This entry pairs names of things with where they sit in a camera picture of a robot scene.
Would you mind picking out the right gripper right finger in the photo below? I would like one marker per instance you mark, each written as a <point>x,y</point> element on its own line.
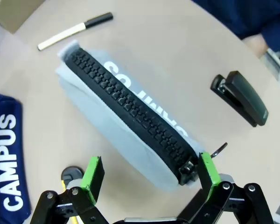
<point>210,177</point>

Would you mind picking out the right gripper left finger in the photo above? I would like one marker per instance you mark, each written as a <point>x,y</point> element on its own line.
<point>92,179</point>

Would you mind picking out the grey pencil case black zipper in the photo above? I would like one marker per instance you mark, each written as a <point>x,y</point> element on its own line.
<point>95,112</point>

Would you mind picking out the black stapler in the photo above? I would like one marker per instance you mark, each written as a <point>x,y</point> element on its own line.
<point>245,95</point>

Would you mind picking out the open brown cardboard box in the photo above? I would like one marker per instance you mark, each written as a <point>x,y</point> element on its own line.
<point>9,14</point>

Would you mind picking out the person's left hand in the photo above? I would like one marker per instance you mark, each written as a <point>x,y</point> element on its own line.
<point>255,45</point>

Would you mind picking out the black and yellow tool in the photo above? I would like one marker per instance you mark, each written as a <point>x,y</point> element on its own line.
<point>71,172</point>

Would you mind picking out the navy CAMPUS pencil case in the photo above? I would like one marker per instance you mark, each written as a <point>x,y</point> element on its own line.
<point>4,163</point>

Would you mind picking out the white marker black cap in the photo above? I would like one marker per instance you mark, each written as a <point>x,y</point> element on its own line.
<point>67,33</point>

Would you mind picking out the person in navy coat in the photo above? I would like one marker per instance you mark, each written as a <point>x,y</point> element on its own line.
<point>247,14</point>

